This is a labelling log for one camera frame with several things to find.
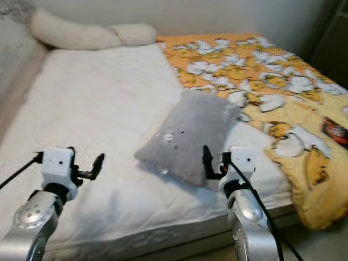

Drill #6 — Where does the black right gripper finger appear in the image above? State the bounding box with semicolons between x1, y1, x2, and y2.
202;145;216;176

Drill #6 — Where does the grey bear pillow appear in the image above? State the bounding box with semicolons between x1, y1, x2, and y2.
134;90;244;192

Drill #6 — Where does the yellow egg cartoon blanket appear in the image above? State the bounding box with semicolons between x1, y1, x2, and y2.
157;34;348;231

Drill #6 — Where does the white quilted mattress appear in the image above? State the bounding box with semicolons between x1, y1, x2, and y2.
0;43;295;261

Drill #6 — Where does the grey bed base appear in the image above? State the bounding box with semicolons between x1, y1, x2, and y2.
43;215;300;261

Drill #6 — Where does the long beige bolster pillow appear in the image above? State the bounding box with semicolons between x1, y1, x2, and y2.
30;8;158;51

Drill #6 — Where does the dark tall cupboard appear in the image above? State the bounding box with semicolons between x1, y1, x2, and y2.
306;0;348;83

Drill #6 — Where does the grey fuzzy throw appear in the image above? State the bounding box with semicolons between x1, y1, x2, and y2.
0;0;34;20

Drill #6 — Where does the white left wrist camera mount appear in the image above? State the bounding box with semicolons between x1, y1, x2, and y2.
41;147;78;190

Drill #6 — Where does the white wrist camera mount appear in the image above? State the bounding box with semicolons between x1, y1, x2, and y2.
41;147;78;190
220;146;258;188

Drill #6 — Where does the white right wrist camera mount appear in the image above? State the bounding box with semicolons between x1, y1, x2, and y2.
220;146;258;188

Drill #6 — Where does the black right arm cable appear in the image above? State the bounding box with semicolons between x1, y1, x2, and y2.
223;154;304;261

